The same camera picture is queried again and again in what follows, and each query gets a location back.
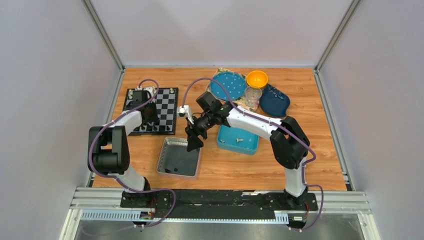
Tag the dark blue leaf plate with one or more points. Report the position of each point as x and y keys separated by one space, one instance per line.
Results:
x=274 y=102

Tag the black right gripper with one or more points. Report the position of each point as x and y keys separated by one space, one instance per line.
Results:
x=194 y=142

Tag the black and white chessboard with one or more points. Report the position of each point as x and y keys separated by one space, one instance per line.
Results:
x=166 y=104

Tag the light blue dotted plate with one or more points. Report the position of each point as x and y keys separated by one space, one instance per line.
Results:
x=233 y=83

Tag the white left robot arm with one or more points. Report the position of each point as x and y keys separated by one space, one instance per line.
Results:
x=108 y=150

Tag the yellow bowl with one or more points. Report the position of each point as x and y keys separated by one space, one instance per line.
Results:
x=257 y=79

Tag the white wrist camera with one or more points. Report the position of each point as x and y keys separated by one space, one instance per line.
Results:
x=150 y=91
x=185 y=111

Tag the clear glass cup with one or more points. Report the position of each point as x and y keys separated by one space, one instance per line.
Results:
x=252 y=97

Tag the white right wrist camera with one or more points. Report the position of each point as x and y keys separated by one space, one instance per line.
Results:
x=185 y=111

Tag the silver metal tray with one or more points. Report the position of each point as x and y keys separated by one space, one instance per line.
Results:
x=174 y=154

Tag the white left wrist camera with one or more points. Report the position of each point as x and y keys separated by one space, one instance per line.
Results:
x=150 y=91

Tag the blue plastic bin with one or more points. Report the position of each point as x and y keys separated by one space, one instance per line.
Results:
x=226 y=139

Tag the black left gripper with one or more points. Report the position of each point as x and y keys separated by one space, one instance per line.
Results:
x=155 y=118

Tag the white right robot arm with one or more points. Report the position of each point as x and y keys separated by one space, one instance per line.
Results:
x=289 y=143

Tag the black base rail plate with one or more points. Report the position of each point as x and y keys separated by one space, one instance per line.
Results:
x=217 y=204

